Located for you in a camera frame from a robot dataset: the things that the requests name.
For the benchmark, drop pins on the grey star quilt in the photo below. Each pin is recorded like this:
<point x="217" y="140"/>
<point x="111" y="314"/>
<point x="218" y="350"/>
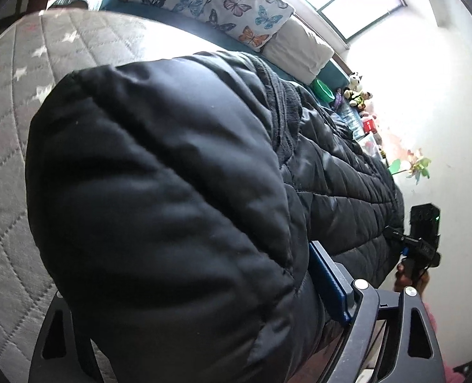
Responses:
<point x="16" y="127"/>

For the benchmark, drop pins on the window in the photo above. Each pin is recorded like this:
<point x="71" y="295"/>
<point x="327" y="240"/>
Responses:
<point x="355" y="4"/>

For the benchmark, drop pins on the clear water bottle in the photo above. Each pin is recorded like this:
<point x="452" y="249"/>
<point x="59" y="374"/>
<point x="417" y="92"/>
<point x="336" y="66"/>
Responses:
<point x="348" y="117"/>

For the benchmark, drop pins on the yellow black plush toy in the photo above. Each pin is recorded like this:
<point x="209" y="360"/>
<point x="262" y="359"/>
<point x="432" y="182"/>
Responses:
<point x="357" y="97"/>

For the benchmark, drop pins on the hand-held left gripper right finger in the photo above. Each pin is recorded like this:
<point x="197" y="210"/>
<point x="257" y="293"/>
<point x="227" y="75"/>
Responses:
<point x="327" y="283"/>

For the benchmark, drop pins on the panda plush toy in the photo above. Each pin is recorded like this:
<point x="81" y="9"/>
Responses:
<point x="355" y="81"/>

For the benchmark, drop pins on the green bowl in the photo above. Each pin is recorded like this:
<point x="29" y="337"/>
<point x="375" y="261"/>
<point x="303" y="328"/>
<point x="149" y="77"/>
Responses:
<point x="324" y="89"/>

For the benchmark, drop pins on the black puffer jacket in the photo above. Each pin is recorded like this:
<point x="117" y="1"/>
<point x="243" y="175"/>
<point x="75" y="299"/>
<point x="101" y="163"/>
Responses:
<point x="172" y="191"/>

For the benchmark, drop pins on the person's right hand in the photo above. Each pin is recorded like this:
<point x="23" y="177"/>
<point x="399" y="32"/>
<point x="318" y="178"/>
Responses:
<point x="400" y="277"/>

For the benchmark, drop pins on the red container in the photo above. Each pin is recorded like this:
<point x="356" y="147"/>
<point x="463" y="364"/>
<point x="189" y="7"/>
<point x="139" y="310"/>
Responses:
<point x="370" y="123"/>

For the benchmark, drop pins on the paper flower decoration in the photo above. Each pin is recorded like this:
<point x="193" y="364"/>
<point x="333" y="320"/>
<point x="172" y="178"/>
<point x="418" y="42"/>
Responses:
<point x="417" y="166"/>

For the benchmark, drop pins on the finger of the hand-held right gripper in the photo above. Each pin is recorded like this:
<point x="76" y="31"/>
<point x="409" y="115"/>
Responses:
<point x="397" y="239"/>

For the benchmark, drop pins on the white pillow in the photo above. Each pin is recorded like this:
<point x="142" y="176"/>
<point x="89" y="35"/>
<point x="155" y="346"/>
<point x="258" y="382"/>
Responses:
<point x="299" y="52"/>

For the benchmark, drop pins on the teal cushion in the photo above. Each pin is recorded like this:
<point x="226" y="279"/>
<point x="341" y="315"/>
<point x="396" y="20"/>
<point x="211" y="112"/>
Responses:
<point x="333" y="74"/>

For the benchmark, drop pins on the person's right forearm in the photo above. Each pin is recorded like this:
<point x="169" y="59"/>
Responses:
<point x="431" y="313"/>

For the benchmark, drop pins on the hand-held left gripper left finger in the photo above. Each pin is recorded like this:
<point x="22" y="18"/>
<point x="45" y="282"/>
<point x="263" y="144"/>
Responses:
<point x="54" y="339"/>

